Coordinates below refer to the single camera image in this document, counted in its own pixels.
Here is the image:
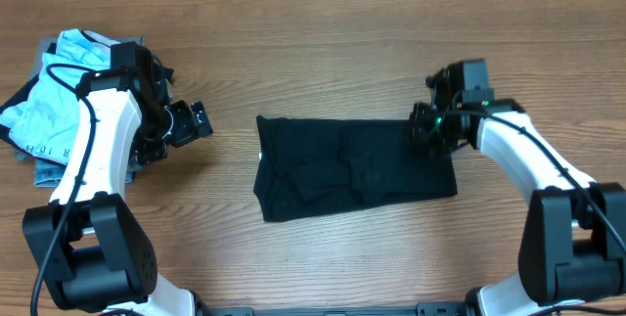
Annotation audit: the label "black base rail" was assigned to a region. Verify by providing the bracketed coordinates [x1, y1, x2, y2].
[197, 301, 480, 316]

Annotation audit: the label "folded blue jeans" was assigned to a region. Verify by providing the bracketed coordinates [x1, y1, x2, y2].
[32, 158, 135, 189]

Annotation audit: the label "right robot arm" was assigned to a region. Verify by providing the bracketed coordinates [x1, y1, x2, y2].
[409, 59, 625, 316]

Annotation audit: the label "light blue folded t-shirt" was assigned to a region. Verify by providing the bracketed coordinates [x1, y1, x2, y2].
[1, 28, 117, 165]

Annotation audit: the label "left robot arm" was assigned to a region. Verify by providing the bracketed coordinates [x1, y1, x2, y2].
[22, 42, 213, 316]

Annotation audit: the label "black t-shirt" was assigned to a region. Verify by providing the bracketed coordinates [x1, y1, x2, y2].
[253, 115, 458, 222]

